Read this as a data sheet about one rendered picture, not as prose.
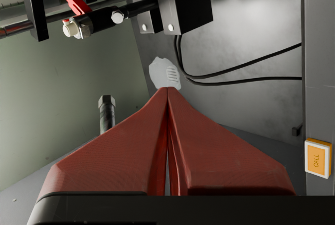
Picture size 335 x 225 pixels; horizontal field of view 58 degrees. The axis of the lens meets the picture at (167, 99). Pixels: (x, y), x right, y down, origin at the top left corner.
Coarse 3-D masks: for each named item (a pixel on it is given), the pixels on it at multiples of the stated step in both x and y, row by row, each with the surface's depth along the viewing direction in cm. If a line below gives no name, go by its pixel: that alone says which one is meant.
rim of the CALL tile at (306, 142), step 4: (308, 144) 40; (312, 144) 39; (316, 144) 39; (320, 144) 39; (324, 148) 38; (328, 148) 38; (328, 152) 38; (328, 156) 39; (328, 160) 39; (328, 164) 39; (328, 168) 39; (312, 172) 41; (328, 172) 40; (324, 176) 40; (328, 176) 40
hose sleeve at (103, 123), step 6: (102, 108) 39; (108, 108) 38; (102, 114) 38; (108, 114) 37; (114, 114) 39; (102, 120) 37; (108, 120) 37; (114, 120) 38; (102, 126) 36; (108, 126) 36; (102, 132) 36
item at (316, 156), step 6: (312, 138) 40; (324, 144) 39; (330, 144) 38; (312, 150) 40; (318, 150) 39; (324, 150) 38; (330, 150) 39; (312, 156) 40; (318, 156) 39; (324, 156) 39; (330, 156) 39; (312, 162) 40; (318, 162) 40; (324, 162) 39; (330, 162) 40; (312, 168) 41; (318, 168) 40; (324, 168) 40; (330, 168) 40; (324, 174) 40; (330, 174) 40
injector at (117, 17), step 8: (144, 0) 45; (152, 0) 46; (104, 8) 41; (112, 8) 42; (120, 8) 43; (128, 8) 43; (136, 8) 44; (144, 8) 45; (152, 8) 46; (80, 16) 39; (88, 16) 39; (96, 16) 40; (104, 16) 40; (112, 16) 39; (120, 16) 39; (128, 16) 44; (88, 24) 39; (96, 24) 40; (104, 24) 40; (112, 24) 42; (80, 32) 38
